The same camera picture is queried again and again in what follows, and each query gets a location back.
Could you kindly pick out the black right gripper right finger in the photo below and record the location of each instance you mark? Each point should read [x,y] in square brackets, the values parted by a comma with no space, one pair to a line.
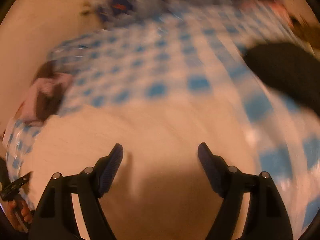
[267,217]

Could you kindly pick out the person's left hand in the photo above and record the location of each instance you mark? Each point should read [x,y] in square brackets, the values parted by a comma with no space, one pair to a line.
[20,204]

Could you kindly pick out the pink brown pillow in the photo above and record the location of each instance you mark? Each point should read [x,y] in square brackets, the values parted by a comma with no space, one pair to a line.
[44,96]

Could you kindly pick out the dark black garment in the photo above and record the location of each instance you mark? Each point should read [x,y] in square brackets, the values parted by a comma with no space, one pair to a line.
[287,68]

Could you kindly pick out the brown plush toy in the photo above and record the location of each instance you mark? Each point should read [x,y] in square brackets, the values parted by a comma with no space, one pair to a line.
[307,33]

